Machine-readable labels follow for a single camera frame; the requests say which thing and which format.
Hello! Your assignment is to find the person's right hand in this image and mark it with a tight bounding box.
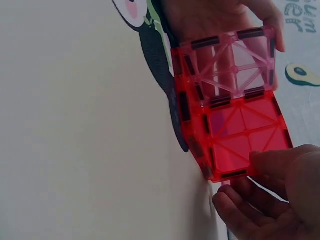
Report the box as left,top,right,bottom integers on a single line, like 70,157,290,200
212,144,320,240

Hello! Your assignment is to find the person's left hand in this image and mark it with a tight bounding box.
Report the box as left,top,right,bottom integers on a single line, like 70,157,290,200
159,0,286,99

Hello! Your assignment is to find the red transparent square magnetic tile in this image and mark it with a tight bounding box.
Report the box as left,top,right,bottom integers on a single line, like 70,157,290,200
201,90,295,183

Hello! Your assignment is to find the pink transparent square magnetic tile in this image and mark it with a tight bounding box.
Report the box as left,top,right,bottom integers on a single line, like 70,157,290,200
179,26,277,108

